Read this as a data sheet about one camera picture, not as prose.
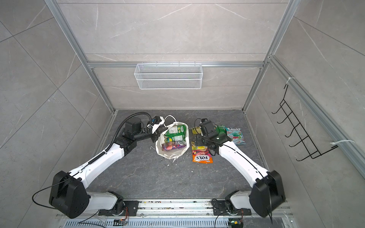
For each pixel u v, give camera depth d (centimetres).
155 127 64
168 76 101
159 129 68
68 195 40
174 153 85
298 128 68
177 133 95
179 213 73
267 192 42
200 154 91
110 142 100
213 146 56
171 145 88
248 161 46
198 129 103
